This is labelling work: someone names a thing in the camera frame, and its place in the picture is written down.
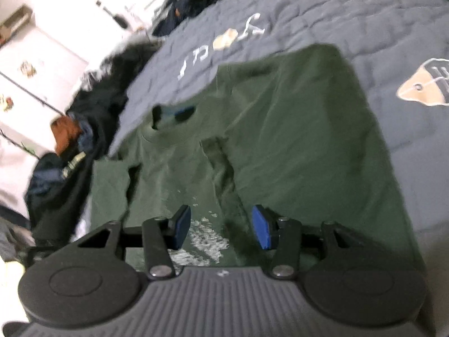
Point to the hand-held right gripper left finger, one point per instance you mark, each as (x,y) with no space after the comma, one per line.
(182,228)

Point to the orange brown garment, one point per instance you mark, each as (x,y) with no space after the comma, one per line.
(65,131)

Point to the large open cardboard box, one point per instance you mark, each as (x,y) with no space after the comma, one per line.
(17,17)

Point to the white wardrobe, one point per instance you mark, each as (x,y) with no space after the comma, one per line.
(42,63)

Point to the pile of dark clothes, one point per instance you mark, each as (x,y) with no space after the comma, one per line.
(101,101)

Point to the dark green t-shirt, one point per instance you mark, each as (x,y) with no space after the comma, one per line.
(298,147)

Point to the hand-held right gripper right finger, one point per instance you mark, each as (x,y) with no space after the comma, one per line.
(263,226)

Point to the black hairbrush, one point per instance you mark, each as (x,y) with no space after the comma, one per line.
(117,19)

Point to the grey quilted printed blanket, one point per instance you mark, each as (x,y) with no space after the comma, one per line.
(350,14)

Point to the navy dotted jacket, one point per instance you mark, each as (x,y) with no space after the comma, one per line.
(196,3)

